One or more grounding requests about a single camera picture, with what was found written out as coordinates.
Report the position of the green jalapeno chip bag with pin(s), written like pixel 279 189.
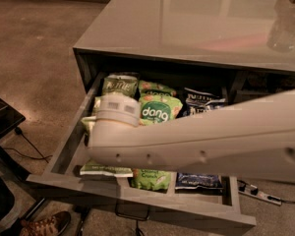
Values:
pixel 92 167

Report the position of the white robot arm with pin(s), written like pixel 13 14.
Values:
pixel 253 139

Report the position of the middle green Dang chip bag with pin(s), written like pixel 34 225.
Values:
pixel 158 108

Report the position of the green dang chip bag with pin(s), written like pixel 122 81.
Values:
pixel 158 108
pixel 155 89
pixel 147 179

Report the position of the back green Dang chip bag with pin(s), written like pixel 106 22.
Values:
pixel 155 89

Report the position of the back green Kettle chip bag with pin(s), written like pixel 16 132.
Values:
pixel 125 84

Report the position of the back blue Kettle chip bag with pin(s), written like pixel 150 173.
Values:
pixel 198 96

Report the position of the front green Dang chip bag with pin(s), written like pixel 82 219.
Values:
pixel 147 179

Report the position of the front blue Kettle chip bag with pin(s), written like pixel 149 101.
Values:
pixel 195 181

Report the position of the open grey top drawer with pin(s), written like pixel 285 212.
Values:
pixel 60 181

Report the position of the grey counter cabinet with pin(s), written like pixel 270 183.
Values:
pixel 194 43

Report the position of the white power strip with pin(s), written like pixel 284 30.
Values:
pixel 254 192

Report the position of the brown laced shoe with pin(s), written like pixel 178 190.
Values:
pixel 53 225

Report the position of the black drawer handle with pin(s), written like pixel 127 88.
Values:
pixel 134 212

